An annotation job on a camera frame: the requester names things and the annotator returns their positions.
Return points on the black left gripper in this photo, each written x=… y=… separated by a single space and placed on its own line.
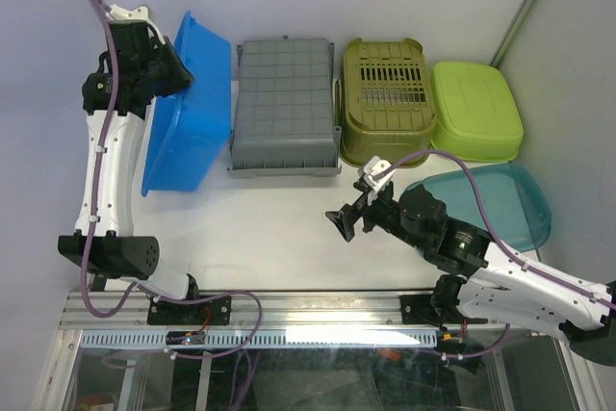
x=182 y=77

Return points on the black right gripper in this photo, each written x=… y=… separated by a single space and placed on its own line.
x=344 y=218

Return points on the blue plastic tub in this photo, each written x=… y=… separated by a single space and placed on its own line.
x=190 y=128

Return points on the grey plastic crate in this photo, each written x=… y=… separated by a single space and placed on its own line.
x=284 y=121

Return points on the olive green slotted basket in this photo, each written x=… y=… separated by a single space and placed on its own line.
x=384 y=103

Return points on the lime green plastic basin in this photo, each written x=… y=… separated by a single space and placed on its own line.
x=477 y=118

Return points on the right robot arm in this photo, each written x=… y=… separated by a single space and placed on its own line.
x=484 y=280

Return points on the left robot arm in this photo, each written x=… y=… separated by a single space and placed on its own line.
x=103 y=242

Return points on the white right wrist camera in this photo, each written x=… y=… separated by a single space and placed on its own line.
x=374 y=177

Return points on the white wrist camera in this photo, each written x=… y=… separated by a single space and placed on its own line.
x=374 y=177
x=140 y=13

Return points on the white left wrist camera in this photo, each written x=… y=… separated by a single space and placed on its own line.
x=140 y=13

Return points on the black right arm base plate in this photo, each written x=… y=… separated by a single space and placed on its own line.
x=432 y=309

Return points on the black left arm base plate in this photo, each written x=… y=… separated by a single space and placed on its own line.
x=215 y=312

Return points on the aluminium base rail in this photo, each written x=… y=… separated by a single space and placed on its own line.
x=273 y=310

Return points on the white slotted cable duct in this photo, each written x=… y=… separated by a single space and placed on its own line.
x=292 y=337

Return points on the right aluminium corner post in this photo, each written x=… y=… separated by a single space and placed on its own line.
x=512 y=32

